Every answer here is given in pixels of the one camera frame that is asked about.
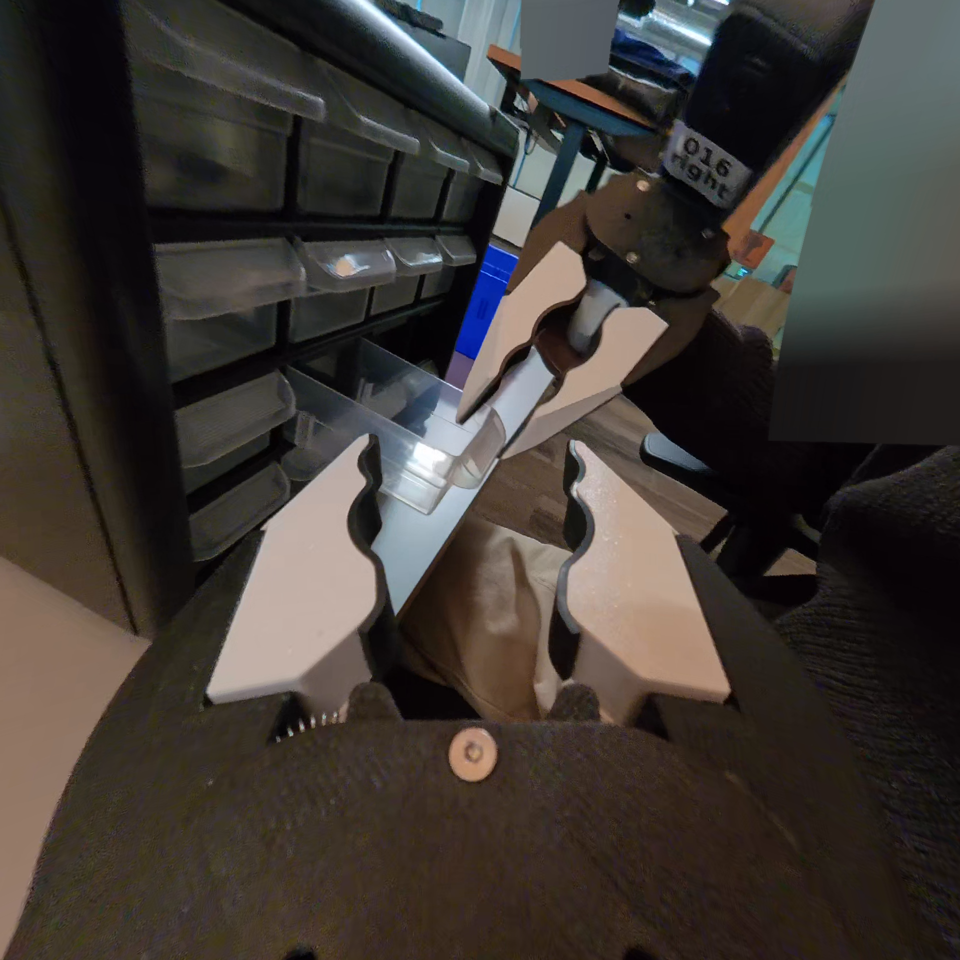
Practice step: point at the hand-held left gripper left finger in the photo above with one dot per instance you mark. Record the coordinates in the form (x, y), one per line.
(300, 592)

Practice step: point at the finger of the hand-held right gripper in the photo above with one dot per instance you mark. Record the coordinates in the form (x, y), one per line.
(607, 367)
(525, 315)

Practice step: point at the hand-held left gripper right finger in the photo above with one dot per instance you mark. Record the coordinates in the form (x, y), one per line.
(637, 592)

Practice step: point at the long clear plastic drawer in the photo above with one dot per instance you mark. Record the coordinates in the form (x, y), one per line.
(390, 409)

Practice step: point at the black drawer cabinet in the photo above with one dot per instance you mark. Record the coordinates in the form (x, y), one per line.
(225, 225)

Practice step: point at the person's right forearm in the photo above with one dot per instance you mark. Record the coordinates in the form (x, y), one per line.
(712, 382)

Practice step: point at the pale grey desk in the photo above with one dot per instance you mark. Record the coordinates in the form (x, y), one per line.
(45, 712)

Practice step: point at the blue plastic bin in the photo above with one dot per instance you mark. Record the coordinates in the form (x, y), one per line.
(487, 300)

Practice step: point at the white cabinet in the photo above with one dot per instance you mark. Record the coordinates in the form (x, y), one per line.
(517, 214)

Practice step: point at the black office chair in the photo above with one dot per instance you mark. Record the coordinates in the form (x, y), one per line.
(671, 454)

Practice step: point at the cardboard box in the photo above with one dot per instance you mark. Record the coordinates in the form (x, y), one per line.
(754, 304)

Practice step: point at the orange edged wooden table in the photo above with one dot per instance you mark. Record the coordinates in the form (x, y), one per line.
(795, 157)

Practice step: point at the person's beige trousers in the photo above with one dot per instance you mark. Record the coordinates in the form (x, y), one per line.
(487, 600)

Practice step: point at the wooden table with blue legs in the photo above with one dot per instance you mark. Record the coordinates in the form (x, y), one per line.
(574, 91)

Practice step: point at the dark blue bag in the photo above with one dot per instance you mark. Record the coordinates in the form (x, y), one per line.
(652, 56)

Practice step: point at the person's dark sweater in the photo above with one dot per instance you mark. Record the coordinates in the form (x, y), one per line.
(885, 615)

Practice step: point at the bank of clear cabinet drawers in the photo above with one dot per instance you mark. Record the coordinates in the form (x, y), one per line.
(217, 150)

